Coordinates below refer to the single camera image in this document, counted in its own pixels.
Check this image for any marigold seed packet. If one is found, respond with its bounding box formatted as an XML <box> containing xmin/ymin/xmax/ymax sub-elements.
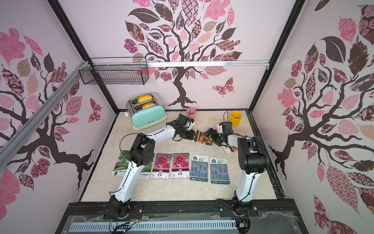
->
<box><xmin>193</xmin><ymin>130</ymin><xmax>213</xmax><ymax>146</ymax></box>
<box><xmin>222</xmin><ymin>145</ymin><xmax>238</xmax><ymax>155</ymax></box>

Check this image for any hollyhock seed packet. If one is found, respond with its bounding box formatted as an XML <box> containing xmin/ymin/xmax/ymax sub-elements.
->
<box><xmin>151</xmin><ymin>153</ymin><xmax>172</xmax><ymax>180</ymax></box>
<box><xmin>171</xmin><ymin>153</ymin><xmax>190</xmax><ymax>179</ymax></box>

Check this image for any white slotted cable duct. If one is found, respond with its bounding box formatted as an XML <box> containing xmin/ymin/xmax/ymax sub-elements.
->
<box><xmin>67</xmin><ymin>220</ymin><xmax>237</xmax><ymax>234</ymax></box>

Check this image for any black wire basket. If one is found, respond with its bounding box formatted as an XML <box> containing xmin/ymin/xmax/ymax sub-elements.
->
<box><xmin>79</xmin><ymin>56</ymin><xmax>151</xmax><ymax>85</ymax></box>

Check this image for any aluminium rail left wall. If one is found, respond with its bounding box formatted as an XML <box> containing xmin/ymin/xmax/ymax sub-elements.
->
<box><xmin>1</xmin><ymin>61</ymin><xmax>89</xmax><ymax>170</ymax></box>

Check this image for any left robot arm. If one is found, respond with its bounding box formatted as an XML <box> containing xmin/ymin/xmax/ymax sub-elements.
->
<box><xmin>109</xmin><ymin>114</ymin><xmax>195</xmax><ymax>218</ymax></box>

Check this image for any green gourd seed packet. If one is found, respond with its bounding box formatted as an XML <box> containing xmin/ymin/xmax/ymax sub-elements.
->
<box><xmin>138</xmin><ymin>160</ymin><xmax>154</xmax><ymax>179</ymax></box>

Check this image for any mint green toaster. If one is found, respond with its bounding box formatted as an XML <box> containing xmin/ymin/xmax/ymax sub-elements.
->
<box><xmin>126</xmin><ymin>93</ymin><xmax>168</xmax><ymax>130</ymax></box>

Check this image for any lavender seed packet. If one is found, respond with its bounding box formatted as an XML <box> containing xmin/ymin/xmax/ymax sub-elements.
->
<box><xmin>190</xmin><ymin>155</ymin><xmax>208</xmax><ymax>182</ymax></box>
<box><xmin>209</xmin><ymin>158</ymin><xmax>230</xmax><ymax>185</ymax></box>

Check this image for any toast slice rear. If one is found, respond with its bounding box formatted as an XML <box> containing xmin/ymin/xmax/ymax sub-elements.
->
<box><xmin>137</xmin><ymin>94</ymin><xmax>153</xmax><ymax>104</ymax></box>

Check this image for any pink cup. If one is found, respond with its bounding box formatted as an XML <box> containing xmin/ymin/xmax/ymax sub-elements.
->
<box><xmin>186</xmin><ymin>107</ymin><xmax>197</xmax><ymax>120</ymax></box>

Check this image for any yellow mug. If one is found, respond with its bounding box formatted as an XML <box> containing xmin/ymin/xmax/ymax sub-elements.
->
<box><xmin>229</xmin><ymin>111</ymin><xmax>242</xmax><ymax>127</ymax></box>

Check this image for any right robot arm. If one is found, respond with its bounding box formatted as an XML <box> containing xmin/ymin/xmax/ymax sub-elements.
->
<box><xmin>204</xmin><ymin>122</ymin><xmax>269</xmax><ymax>210</ymax></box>

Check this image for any toast slice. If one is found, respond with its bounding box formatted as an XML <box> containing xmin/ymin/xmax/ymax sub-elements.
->
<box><xmin>142</xmin><ymin>102</ymin><xmax>157</xmax><ymax>110</ymax></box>
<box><xmin>137</xmin><ymin>94</ymin><xmax>153</xmax><ymax>104</ymax></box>

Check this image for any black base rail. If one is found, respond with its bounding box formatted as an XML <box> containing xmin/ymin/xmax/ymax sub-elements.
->
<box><xmin>57</xmin><ymin>199</ymin><xmax>307</xmax><ymax>234</ymax></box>

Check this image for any toast slice front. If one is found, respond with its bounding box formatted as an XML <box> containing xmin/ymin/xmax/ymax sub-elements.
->
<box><xmin>142</xmin><ymin>102</ymin><xmax>157</xmax><ymax>110</ymax></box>

